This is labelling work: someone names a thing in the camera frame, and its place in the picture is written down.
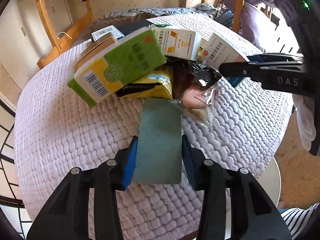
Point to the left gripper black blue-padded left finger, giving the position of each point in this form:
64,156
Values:
65,213

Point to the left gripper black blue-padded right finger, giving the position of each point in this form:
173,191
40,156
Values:
208,176

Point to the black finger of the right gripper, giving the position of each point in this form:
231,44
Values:
261,61

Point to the white blue medicine box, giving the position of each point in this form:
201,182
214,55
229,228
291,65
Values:
222,49

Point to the teal green card box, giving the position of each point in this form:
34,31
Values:
159,149

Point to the white round trash bin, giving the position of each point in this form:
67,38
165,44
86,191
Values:
267,182

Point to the purple pillow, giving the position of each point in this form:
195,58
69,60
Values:
257,28

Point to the striped shirt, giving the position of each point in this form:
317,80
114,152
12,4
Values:
302,223

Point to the shoji sliding door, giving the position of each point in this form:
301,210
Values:
15,221

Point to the clear wrapped bun packet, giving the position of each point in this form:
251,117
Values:
199,104

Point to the black foil wrapper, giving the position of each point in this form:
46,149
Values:
187,73

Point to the white orange medicine box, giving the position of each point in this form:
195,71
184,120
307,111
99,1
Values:
180,43

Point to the blue grey duvet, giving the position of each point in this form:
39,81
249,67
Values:
221,15

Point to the pink quilted bed cover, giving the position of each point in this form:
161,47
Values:
55,130

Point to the yellow black snack bag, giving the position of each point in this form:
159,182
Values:
155,84

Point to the green yellow medicine box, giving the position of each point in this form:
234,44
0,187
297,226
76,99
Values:
117,65

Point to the dark blue notebook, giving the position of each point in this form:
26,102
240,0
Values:
130,27

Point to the brown blanket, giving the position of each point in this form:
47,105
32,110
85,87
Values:
117,21

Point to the brown cardboard box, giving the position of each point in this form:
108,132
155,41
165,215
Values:
101,39

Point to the wooden bunk bed frame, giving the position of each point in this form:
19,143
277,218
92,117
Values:
65,21

